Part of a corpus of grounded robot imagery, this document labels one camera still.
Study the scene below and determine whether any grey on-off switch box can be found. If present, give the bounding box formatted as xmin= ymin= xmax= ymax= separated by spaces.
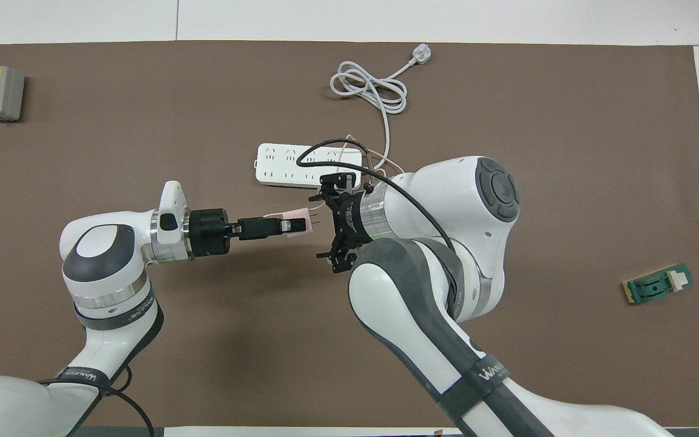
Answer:
xmin=0 ymin=65 xmax=25 ymax=122

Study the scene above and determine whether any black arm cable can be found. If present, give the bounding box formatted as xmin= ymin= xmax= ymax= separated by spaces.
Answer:
xmin=37 ymin=364 xmax=156 ymax=437
xmin=296 ymin=138 xmax=456 ymax=256

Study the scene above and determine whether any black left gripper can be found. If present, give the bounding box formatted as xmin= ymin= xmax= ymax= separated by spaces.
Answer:
xmin=187 ymin=208 xmax=306 ymax=257

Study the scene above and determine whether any white power cord with plug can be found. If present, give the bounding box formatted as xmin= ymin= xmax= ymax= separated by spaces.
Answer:
xmin=330 ymin=44 xmax=434 ymax=174

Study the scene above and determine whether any pink charger block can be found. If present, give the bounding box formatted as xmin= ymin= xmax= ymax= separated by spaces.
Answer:
xmin=263 ymin=208 xmax=321 ymax=239

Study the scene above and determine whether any brown table mat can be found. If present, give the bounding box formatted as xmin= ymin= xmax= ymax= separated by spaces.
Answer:
xmin=0 ymin=40 xmax=699 ymax=429

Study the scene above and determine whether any green knife switch block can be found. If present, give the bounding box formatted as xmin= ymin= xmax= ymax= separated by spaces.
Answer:
xmin=621 ymin=263 xmax=694 ymax=305

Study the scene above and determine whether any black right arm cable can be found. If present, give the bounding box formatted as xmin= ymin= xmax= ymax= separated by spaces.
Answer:
xmin=296 ymin=138 xmax=456 ymax=256

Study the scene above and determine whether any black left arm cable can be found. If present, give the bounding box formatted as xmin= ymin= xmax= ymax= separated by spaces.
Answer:
xmin=37 ymin=364 xmax=156 ymax=437

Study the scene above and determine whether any pink charging cable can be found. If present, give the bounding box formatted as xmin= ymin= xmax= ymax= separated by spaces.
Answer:
xmin=263 ymin=135 xmax=406 ymax=219

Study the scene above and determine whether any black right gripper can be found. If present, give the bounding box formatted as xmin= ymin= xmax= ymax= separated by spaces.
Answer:
xmin=308 ymin=172 xmax=376 ymax=274

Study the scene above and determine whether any white power strip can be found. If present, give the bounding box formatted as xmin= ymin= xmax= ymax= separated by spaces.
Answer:
xmin=255 ymin=143 xmax=363 ymax=190

